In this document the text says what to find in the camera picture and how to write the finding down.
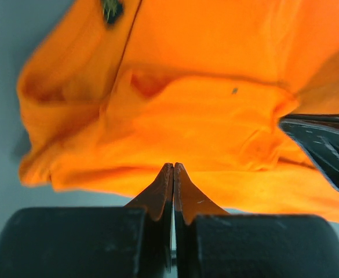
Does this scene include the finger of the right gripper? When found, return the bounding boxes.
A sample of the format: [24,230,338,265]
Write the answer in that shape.
[279,114,339,191]

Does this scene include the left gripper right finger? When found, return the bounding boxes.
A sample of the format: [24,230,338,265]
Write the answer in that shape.
[173,162,229,277]

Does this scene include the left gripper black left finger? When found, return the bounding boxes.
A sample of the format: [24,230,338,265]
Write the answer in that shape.
[126,163,174,272]

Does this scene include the orange t shirt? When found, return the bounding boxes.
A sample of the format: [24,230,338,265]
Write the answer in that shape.
[17,1,339,223]

